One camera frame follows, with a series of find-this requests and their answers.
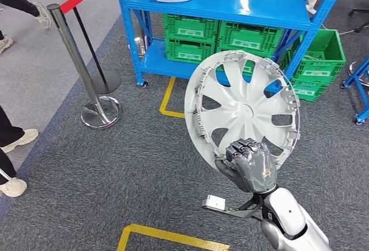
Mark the person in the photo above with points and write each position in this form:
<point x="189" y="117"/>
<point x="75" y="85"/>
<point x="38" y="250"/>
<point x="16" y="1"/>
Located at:
<point x="17" y="2"/>
<point x="8" y="130"/>

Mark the blue metal shelf rack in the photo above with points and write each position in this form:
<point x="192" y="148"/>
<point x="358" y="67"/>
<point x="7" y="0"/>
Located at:
<point x="361" y="96"/>
<point x="230" y="6"/>

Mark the silver stanchion post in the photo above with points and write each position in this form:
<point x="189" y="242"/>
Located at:
<point x="100" y="113"/>

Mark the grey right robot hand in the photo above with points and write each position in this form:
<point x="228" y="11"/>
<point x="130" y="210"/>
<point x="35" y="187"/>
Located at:
<point x="250" y="169"/>

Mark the silver plastic wheel cover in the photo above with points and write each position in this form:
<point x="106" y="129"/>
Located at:
<point x="244" y="111"/>

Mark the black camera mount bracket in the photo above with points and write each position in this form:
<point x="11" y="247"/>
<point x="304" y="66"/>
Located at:
<point x="244" y="211"/>

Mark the black office chair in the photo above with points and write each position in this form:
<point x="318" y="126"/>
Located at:
<point x="358" y="11"/>

